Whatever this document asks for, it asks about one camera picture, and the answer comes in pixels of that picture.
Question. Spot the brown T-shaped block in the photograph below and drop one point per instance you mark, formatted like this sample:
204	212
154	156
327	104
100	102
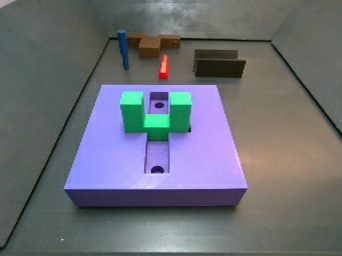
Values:
149	45

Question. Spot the black angle fixture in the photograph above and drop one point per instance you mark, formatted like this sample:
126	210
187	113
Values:
217	63

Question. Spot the green U-shaped block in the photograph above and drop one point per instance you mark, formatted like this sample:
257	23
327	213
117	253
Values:
166	116

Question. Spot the purple base block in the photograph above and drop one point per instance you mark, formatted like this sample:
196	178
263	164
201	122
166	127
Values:
189	171

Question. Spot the red peg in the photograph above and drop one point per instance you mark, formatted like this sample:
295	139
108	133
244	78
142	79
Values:
162	68

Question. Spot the blue cylindrical peg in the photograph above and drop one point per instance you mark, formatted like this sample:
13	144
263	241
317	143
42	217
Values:
122	48

